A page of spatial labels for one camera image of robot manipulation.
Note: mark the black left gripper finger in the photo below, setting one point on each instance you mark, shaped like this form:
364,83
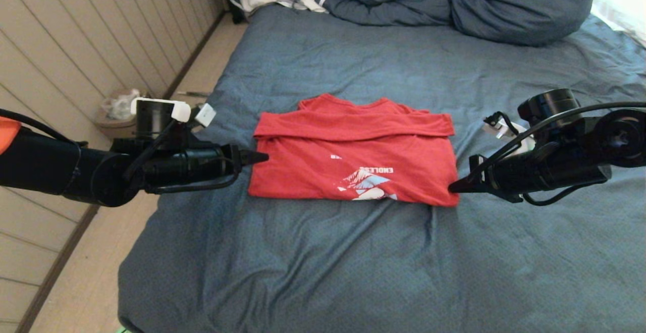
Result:
250,162
250,155

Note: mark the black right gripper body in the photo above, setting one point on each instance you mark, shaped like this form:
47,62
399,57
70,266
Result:
545,171

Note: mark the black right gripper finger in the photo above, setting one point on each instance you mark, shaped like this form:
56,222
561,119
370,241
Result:
467,189
467,180

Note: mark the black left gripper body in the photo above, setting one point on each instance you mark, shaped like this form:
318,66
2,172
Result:
192,166

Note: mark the red t-shirt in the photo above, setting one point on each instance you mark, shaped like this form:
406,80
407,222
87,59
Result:
313,171

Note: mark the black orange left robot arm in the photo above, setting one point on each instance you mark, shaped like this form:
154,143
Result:
45,166

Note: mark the thin metal tool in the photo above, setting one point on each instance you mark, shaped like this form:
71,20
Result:
192,94

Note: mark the brown waste bin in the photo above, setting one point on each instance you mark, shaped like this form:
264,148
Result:
108,128

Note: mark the clear plastic bin bag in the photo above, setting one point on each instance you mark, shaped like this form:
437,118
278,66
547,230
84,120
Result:
118,108

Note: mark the blue-grey bed sheet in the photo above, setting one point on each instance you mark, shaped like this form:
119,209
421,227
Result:
353,272

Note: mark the blue crumpled duvet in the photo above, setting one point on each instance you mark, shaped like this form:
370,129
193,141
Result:
479,5

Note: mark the white pillow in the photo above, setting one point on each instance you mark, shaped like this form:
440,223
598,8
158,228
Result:
623,10

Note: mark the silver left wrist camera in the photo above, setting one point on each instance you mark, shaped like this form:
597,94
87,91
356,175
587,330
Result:
205,115

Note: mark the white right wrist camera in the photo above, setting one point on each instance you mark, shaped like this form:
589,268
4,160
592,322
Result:
499,128

